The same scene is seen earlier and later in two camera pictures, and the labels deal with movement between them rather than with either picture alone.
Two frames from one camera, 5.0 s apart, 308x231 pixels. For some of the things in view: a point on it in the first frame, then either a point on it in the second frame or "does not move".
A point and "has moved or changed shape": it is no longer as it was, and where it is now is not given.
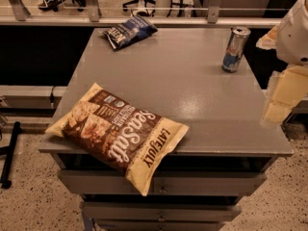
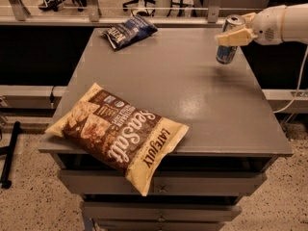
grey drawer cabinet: (233, 137) does not move
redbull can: (238, 42) has moved or changed shape
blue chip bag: (129, 32) does not move
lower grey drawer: (158, 212) does not move
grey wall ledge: (30, 96) does not move
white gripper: (295, 38) -> (266, 27)
